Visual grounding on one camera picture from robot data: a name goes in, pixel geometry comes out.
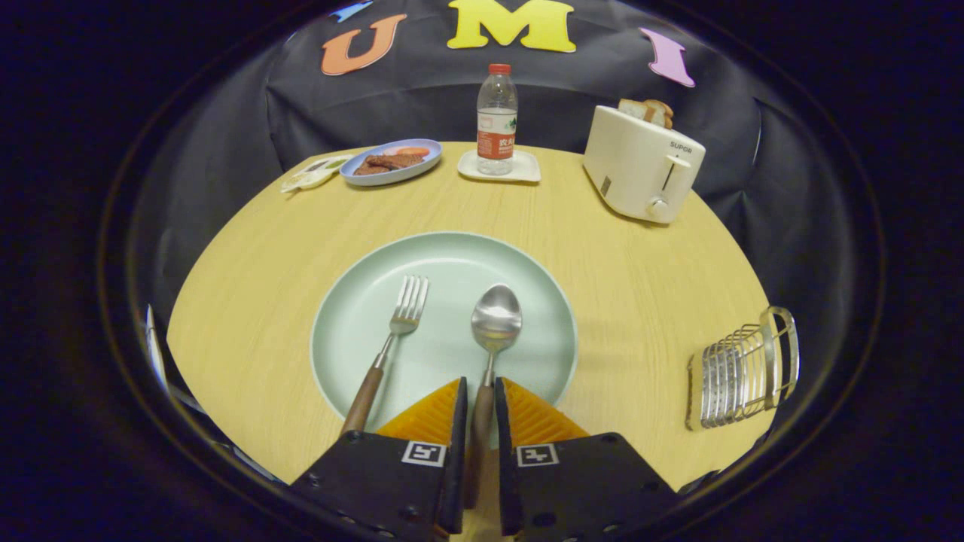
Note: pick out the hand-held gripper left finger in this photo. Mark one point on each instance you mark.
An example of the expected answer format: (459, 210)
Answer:
(392, 489)

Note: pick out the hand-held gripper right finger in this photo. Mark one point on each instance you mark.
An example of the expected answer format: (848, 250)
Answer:
(580, 489)

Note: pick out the pale green round plate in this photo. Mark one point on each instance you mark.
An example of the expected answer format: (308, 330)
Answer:
(444, 263)

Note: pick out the white divided sauce tray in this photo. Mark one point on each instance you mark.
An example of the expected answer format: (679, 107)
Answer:
(312, 177)

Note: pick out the blue oval plate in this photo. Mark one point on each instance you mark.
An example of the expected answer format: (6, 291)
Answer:
(422, 167)

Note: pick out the white toaster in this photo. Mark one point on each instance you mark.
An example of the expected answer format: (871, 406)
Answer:
(633, 169)

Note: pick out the white square coaster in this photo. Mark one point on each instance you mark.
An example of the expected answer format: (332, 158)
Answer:
(527, 169)

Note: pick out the brown meat slices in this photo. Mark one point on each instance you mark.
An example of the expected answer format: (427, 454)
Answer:
(388, 162)

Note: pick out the orange food slice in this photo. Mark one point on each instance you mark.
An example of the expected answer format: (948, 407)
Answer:
(413, 151)

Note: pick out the clear water bottle red cap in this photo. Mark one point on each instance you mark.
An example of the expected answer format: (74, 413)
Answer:
(497, 120)

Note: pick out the toast bread slice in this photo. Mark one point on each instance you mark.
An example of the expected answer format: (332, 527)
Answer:
(661, 113)
(633, 110)

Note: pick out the black backdrop cloth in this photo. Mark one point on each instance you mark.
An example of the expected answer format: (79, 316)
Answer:
(422, 105)

